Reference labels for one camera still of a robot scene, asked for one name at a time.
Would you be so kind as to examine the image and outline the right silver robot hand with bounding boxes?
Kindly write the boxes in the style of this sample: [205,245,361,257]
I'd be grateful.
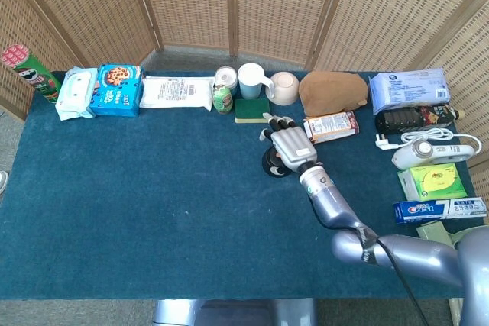
[259,111,319,176]

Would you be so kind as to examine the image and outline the green chips can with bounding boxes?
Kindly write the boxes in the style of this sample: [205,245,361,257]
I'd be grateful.
[0,44,63,104]

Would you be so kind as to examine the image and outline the brown plush capybara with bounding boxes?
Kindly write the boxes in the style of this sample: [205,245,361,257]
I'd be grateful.
[298,69,370,118]

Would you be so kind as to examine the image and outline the blue cookie box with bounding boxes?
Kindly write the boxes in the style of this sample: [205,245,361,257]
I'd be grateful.
[90,64,144,118]

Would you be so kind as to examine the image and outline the green matryoshka doll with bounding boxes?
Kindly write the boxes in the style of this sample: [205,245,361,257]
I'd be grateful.
[212,84,234,115]

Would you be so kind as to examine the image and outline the blue white toothpaste box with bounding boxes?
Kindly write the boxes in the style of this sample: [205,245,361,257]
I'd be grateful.
[393,196,489,224]

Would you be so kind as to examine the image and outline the white flat plastic package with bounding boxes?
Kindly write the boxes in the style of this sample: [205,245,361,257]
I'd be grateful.
[138,76,215,112]

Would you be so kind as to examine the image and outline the light purple paper package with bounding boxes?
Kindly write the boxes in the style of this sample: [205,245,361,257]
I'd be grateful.
[368,68,451,115]

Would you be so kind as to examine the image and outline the black teapot with handle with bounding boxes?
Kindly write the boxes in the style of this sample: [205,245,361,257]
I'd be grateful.
[262,149,292,179]

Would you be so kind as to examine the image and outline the white handheld appliance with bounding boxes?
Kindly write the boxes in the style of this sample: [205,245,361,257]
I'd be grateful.
[392,139,474,170]

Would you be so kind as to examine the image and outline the blue table cloth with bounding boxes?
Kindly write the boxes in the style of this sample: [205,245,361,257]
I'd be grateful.
[0,69,489,300]

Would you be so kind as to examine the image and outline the brown yellow snack box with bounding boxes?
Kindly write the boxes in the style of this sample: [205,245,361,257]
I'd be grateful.
[303,111,361,145]

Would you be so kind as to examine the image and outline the light blue white pitcher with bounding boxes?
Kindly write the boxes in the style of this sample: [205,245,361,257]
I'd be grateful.
[237,63,275,100]

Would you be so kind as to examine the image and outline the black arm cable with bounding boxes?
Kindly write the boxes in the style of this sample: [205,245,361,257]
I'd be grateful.
[355,226,431,326]

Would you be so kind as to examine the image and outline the white wet wipes pack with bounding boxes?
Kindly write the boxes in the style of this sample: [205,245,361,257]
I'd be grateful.
[54,67,99,121]

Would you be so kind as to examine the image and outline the green tissue box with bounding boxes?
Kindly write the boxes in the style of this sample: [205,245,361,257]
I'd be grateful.
[397,163,468,202]

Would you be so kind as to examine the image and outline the pale green object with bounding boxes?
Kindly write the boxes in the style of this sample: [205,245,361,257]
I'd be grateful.
[416,222,471,249]

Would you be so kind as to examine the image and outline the green yellow sponge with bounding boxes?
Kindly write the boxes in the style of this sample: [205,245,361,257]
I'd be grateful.
[233,98,270,124]

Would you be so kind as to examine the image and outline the white power plug cable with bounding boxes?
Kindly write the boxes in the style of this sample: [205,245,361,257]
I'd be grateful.
[375,127,483,155]

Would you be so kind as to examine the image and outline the cream bowl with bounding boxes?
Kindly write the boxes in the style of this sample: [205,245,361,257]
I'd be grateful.
[271,71,300,106]

